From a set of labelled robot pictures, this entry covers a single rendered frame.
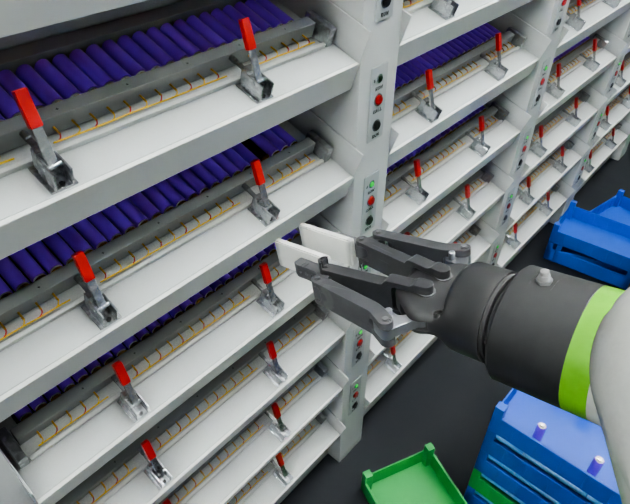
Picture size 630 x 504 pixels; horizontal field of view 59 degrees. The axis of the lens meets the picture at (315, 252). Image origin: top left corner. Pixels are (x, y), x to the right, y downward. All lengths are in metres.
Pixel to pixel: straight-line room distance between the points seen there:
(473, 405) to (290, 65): 1.22
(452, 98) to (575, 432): 0.75
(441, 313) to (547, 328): 0.08
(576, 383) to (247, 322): 0.61
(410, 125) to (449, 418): 0.92
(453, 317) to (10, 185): 0.42
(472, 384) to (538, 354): 1.38
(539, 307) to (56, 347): 0.51
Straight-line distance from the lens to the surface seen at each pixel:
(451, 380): 1.77
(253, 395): 1.05
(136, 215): 0.76
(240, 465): 1.20
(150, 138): 0.63
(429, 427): 1.66
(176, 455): 1.01
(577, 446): 1.33
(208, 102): 0.69
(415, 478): 1.57
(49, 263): 0.73
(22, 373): 0.68
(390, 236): 0.54
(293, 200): 0.84
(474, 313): 0.42
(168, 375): 0.86
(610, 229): 2.38
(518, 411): 1.34
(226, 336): 0.89
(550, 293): 0.41
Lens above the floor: 1.37
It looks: 40 degrees down
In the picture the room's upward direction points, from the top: straight up
